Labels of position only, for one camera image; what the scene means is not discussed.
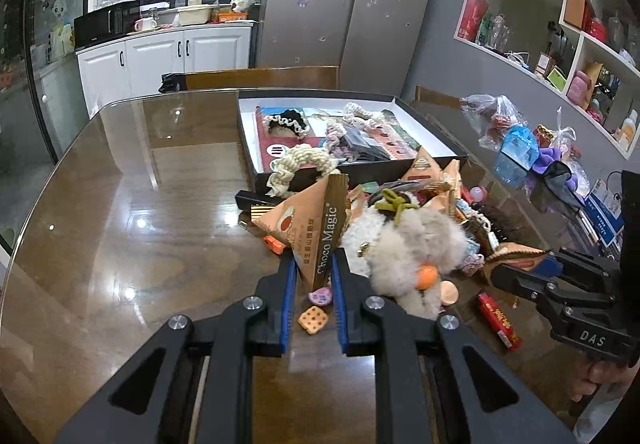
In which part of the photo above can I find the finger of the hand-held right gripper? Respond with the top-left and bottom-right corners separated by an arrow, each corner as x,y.
489,263 -> 576,325
532,247 -> 621,287

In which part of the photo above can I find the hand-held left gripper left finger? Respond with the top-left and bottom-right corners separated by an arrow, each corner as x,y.
54,249 -> 298,444

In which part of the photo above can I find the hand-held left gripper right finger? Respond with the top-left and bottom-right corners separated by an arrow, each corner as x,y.
330,249 -> 576,444

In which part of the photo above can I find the triangular snack packet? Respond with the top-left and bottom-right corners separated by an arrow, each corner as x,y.
397,146 -> 448,185
250,179 -> 331,275
482,243 -> 548,275
440,159 -> 463,219

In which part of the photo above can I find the brown fluffy hair claw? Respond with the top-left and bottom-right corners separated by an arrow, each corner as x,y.
480,204 -> 531,245

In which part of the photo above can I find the white fleece hair clip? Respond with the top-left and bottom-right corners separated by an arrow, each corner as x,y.
340,211 -> 396,275

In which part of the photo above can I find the brown stick snack packet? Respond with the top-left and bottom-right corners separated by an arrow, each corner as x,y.
300,174 -> 351,292

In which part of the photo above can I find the beige fluffy plush clip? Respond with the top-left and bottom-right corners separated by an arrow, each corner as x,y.
370,209 -> 468,319

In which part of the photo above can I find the olive knotted hair tie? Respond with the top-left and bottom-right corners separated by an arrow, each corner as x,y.
372,189 -> 418,225

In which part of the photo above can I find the black shallow box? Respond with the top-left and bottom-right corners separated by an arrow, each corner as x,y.
236,88 -> 471,197

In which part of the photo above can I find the cream braided scrunchie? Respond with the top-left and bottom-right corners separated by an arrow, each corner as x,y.
266,147 -> 342,197

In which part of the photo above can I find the purple scrunchie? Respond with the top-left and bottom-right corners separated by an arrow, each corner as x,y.
322,129 -> 361,159

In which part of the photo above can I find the black plastic packet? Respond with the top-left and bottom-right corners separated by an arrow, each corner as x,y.
345,129 -> 396,162

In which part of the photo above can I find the black lace-trimmed scrunchie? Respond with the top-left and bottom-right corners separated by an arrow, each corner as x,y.
262,108 -> 311,137

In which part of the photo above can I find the white scrunchie with charm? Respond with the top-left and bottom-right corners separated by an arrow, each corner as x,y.
325,101 -> 386,135

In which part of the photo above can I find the person's right hand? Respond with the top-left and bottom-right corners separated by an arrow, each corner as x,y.
570,358 -> 640,404

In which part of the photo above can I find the biscuit shaped hair clip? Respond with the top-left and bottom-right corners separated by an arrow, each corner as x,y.
298,306 -> 330,336

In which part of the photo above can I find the red snack packet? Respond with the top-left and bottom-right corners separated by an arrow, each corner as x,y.
476,292 -> 523,352

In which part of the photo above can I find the blue white medicine box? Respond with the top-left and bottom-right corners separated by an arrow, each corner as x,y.
582,179 -> 626,247

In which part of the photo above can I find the dark grey cloth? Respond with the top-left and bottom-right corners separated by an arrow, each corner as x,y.
530,161 -> 586,219

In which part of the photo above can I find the purple cloth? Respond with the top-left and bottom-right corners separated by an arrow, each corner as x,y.
530,146 -> 591,195

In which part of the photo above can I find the blue tissue pack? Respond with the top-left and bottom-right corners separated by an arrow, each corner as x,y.
492,125 -> 541,185

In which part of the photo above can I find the knotted clear plastic bag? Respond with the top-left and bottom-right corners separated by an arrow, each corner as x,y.
547,106 -> 591,185

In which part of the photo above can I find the wooden desk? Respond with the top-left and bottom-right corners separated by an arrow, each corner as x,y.
0,86 -> 640,444

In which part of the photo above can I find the plastic bag with dark contents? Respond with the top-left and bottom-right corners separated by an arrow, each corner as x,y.
460,94 -> 526,149

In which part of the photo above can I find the wooden chair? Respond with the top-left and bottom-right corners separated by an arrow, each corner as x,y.
415,84 -> 463,107
159,66 -> 341,92

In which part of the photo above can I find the red gift box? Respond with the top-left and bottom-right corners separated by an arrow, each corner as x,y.
457,0 -> 490,42

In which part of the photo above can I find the white base cabinet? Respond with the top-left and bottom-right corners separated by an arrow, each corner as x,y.
75,21 -> 256,119

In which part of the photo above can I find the cream plastic basin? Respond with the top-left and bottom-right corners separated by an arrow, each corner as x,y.
161,4 -> 213,27

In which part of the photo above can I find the black microwave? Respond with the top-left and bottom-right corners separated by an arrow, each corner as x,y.
74,1 -> 141,49

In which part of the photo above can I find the glass sliding door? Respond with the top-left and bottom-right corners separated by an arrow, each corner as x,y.
0,0 -> 96,249

